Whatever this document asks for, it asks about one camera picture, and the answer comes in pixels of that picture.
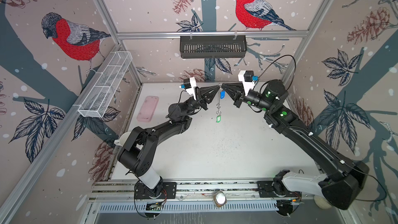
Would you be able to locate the small round lamp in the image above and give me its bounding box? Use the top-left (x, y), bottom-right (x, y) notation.
top-left (213, 191), bottom-right (227, 208)

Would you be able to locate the blue tagged key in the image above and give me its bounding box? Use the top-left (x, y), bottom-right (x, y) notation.
top-left (220, 89), bottom-right (225, 99)

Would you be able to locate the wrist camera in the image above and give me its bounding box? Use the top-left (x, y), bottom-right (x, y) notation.
top-left (180, 77), bottom-right (197, 98)
top-left (238, 71), bottom-right (258, 96)

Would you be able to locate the horizontal aluminium frame bar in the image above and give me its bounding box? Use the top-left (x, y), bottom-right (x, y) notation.
top-left (116, 30), bottom-right (309, 40)

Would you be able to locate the black hanging basket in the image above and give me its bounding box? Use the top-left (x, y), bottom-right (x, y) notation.
top-left (180, 35), bottom-right (247, 59)

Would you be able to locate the white slotted cable duct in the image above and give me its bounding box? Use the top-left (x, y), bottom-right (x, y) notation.
top-left (98, 200), bottom-right (279, 214)

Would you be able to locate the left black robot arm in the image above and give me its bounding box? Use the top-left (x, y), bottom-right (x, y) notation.
top-left (117, 84), bottom-right (220, 197)

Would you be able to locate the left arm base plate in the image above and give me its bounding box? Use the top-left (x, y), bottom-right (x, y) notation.
top-left (134, 181), bottom-right (177, 200)

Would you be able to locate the pink plastic case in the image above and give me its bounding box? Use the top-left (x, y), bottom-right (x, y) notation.
top-left (137, 96), bottom-right (159, 122)

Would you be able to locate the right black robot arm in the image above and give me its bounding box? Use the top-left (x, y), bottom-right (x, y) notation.
top-left (221, 79), bottom-right (369, 210)

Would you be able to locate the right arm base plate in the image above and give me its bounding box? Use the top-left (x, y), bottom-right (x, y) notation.
top-left (256, 180), bottom-right (302, 198)

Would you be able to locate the white paper cup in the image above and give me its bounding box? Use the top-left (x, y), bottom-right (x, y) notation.
top-left (114, 132), bottom-right (131, 147)

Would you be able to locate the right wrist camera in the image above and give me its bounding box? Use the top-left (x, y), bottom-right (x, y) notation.
top-left (238, 71), bottom-right (258, 96)

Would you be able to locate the white wire mesh shelf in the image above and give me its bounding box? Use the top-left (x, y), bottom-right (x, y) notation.
top-left (78, 51), bottom-right (132, 118)

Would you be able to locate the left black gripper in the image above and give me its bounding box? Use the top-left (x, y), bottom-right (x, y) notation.
top-left (181, 89), bottom-right (218, 118)

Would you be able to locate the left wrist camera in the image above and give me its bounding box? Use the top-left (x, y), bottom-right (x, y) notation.
top-left (180, 77), bottom-right (197, 98)

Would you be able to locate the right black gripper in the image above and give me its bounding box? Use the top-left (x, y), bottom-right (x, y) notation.
top-left (224, 82), bottom-right (276, 114)

